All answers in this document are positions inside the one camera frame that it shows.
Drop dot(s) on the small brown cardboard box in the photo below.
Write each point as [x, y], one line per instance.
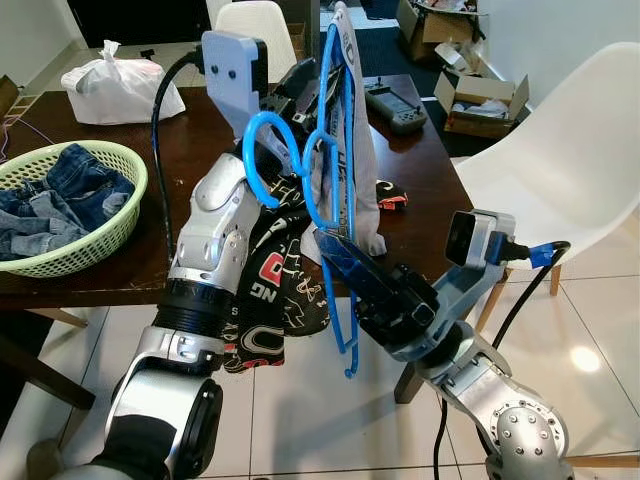
[8, 95]

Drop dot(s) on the green plastic laundry basket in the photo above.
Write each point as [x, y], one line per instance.
[90, 255]

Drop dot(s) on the blue plastic hanger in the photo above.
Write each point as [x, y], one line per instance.
[248, 150]

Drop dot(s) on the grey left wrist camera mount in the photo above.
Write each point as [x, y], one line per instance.
[232, 80]

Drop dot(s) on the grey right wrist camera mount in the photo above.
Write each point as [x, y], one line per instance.
[480, 240]

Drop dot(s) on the large brown cardboard box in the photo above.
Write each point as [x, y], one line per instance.
[420, 20]

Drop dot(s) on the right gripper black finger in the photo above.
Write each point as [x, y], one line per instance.
[348, 282]
[350, 258]

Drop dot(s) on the black red patterned shirt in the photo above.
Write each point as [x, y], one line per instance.
[270, 300]

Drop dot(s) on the light grey printed underwear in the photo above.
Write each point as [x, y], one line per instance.
[365, 150]

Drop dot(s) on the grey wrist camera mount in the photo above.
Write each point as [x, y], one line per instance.
[480, 240]
[232, 80]

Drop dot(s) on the open cardboard box white contents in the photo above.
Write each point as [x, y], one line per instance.
[470, 115]

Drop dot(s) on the black handheld controller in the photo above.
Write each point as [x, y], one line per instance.
[395, 110]

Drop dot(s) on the dark blue floor mat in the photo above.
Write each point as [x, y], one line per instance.
[400, 60]

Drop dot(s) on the white plastic bag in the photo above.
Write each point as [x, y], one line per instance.
[120, 90]

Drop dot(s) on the dark wooden table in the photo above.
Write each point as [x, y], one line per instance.
[420, 160]

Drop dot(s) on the blue denim jeans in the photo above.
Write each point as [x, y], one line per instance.
[70, 190]

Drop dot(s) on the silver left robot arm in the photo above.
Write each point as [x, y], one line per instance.
[210, 250]

